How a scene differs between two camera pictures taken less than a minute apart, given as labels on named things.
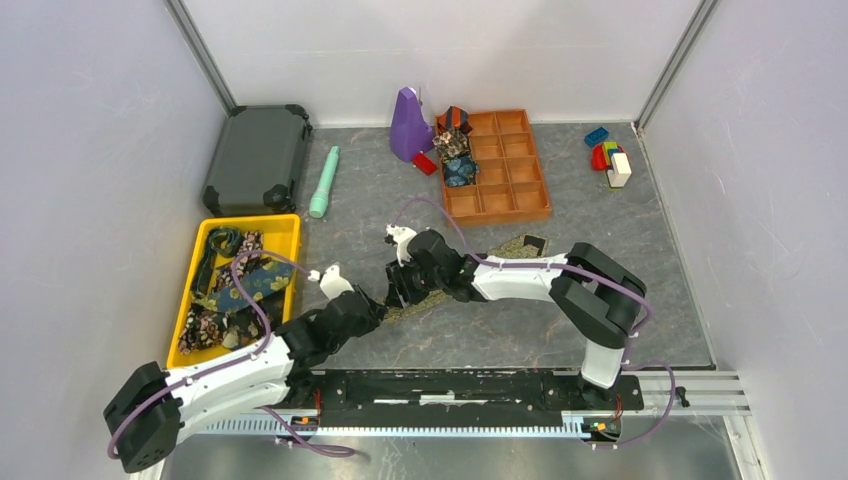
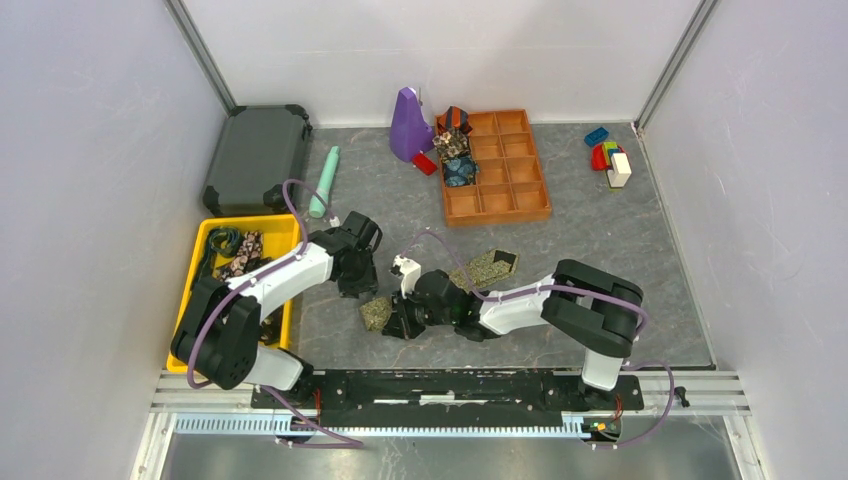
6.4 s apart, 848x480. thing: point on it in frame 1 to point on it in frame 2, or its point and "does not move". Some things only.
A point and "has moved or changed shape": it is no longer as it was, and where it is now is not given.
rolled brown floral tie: (451, 144) does not move
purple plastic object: (410, 133) does not move
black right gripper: (399, 288) to (401, 325)
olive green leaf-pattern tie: (514, 249) has moved or changed shape
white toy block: (621, 172) does not move
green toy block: (609, 145) does not move
